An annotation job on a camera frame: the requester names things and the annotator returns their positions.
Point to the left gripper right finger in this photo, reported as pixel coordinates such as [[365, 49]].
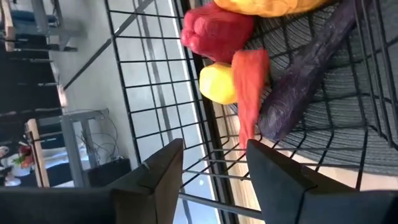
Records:
[[289, 193]]

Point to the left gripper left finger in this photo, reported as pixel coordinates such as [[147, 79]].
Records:
[[149, 186]]

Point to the purple eggplant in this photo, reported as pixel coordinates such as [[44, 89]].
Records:
[[298, 87]]

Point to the orange carrot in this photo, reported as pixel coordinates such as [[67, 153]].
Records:
[[248, 87]]

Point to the yellow lemon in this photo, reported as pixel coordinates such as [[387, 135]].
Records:
[[216, 84]]

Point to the red bell pepper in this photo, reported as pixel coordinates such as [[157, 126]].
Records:
[[214, 34]]

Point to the black box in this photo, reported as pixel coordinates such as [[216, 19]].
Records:
[[109, 172]]

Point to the round grey placemat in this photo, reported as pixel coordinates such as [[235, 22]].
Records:
[[342, 140]]

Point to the red flowers in pot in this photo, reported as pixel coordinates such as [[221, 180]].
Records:
[[21, 158]]

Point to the grey metal desk frame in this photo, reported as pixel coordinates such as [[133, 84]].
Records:
[[38, 12], [73, 149]]

